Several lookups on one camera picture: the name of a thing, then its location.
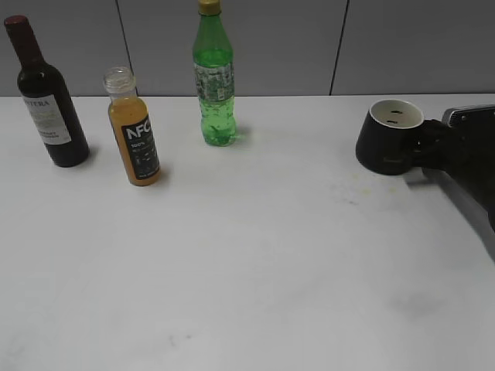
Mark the black mug white interior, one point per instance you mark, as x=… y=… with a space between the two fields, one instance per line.
x=391 y=126

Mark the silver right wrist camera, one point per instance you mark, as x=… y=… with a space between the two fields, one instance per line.
x=455 y=116

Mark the NFC orange juice bottle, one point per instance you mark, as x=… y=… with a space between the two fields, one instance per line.
x=131 y=126

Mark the green soda bottle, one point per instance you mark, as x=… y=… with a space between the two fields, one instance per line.
x=213 y=62

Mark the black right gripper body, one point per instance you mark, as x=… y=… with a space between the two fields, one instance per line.
x=466 y=153

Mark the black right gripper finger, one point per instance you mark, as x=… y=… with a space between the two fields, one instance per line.
x=405 y=159

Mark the dark red wine bottle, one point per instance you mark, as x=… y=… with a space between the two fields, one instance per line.
x=46 y=97

